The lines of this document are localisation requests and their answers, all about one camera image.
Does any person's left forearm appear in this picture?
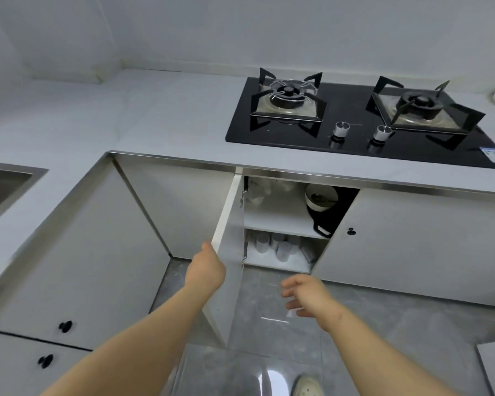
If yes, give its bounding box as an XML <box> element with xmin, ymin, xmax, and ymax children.
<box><xmin>40</xmin><ymin>284</ymin><xmax>215</xmax><ymax>396</ymax></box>

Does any white bowl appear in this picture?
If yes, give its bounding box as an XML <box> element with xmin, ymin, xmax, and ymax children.
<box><xmin>305</xmin><ymin>184</ymin><xmax>340</xmax><ymax>213</ymax></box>

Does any white cabinet door black knob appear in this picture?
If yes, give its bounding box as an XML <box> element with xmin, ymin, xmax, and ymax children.
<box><xmin>0</xmin><ymin>331</ymin><xmax>93</xmax><ymax>396</ymax></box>
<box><xmin>0</xmin><ymin>158</ymin><xmax>172</xmax><ymax>352</ymax></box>

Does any white shoe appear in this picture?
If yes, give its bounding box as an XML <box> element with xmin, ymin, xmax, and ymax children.
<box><xmin>292</xmin><ymin>375</ymin><xmax>325</xmax><ymax>396</ymax></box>

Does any black pan support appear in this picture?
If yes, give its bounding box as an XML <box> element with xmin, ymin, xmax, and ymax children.
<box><xmin>365</xmin><ymin>76</ymin><xmax>486</xmax><ymax>151</ymax></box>
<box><xmin>249</xmin><ymin>68</ymin><xmax>328</xmax><ymax>139</ymax></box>

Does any black pan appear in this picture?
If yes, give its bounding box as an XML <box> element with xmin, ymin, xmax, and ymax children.
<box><xmin>307</xmin><ymin>186</ymin><xmax>360</xmax><ymax>239</ymax></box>

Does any wide white cabinet door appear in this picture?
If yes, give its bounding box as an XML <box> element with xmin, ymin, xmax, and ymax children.
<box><xmin>311</xmin><ymin>189</ymin><xmax>495</xmax><ymax>310</ymax></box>

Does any person's right hand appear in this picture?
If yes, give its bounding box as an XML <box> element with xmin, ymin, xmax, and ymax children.
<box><xmin>280</xmin><ymin>275</ymin><xmax>342</xmax><ymax>333</ymax></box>

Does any plain white cabinet panel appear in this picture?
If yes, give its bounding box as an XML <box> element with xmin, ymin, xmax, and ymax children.
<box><xmin>115</xmin><ymin>156</ymin><xmax>237</xmax><ymax>261</ymax></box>

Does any stainless steel sink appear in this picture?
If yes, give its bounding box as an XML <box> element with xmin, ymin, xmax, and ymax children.
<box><xmin>0</xmin><ymin>161</ymin><xmax>50</xmax><ymax>234</ymax></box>

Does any person's left hand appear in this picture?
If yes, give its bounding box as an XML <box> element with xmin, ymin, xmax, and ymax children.
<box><xmin>184</xmin><ymin>242</ymin><xmax>227</xmax><ymax>301</ymax></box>

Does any black glass gas stove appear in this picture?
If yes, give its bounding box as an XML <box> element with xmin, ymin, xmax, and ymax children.
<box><xmin>225</xmin><ymin>76</ymin><xmax>495</xmax><ymax>171</ymax></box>

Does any white cabinet shelf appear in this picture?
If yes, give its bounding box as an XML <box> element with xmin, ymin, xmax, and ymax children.
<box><xmin>243</xmin><ymin>202</ymin><xmax>331</xmax><ymax>240</ymax></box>

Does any person's right forearm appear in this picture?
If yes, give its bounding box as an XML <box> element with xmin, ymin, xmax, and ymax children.
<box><xmin>324</xmin><ymin>306</ymin><xmax>452</xmax><ymax>396</ymax></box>

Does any black round burner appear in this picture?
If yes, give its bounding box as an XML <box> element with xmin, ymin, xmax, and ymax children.
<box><xmin>271</xmin><ymin>80</ymin><xmax>311</xmax><ymax>109</ymax></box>
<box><xmin>399</xmin><ymin>90</ymin><xmax>444</xmax><ymax>117</ymax></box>

